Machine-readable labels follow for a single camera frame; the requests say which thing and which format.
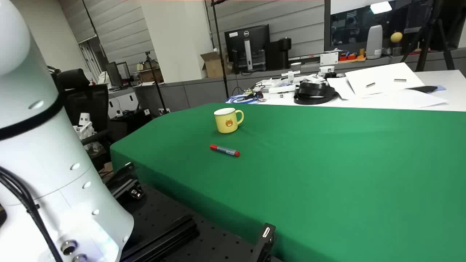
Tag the red marker with grey barrel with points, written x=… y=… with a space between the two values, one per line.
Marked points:
x=224 y=151

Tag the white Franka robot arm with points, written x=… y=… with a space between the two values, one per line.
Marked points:
x=37 y=146

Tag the yellow mug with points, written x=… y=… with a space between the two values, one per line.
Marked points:
x=224 y=125

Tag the thin black light pole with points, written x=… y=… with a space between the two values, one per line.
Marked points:
x=219 y=53

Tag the black computer monitor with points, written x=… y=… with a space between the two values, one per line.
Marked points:
x=236 y=49

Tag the black headphones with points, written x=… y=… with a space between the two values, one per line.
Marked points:
x=313 y=93

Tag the black box device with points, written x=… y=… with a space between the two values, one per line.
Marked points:
x=276 y=55

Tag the green table cloth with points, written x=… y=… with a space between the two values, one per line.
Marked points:
x=314 y=184

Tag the metal table clamp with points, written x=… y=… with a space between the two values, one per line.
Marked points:
x=126 y=187

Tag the small white labelled box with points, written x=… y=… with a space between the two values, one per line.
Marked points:
x=327 y=59

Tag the orange red small items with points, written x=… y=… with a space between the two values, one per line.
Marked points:
x=351 y=56

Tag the black office chair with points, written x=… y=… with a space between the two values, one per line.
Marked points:
x=84 y=100

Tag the white paper sheet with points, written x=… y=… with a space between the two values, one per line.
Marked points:
x=383 y=78

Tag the large dark display screen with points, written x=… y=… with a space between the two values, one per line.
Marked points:
x=353 y=27

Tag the white grey speaker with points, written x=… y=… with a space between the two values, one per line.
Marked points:
x=374 y=43

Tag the yellow ball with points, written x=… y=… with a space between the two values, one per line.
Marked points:
x=396 y=37

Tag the flat black remote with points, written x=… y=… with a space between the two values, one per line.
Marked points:
x=423 y=90

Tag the tall black tripod stand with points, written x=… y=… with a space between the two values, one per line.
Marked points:
x=429 y=34

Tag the black camera tripod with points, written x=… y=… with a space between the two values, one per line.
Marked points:
x=155 y=82

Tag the black clamp bracket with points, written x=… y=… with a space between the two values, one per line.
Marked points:
x=263 y=243

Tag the black aluminium rail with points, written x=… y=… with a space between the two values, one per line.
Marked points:
x=161 y=241

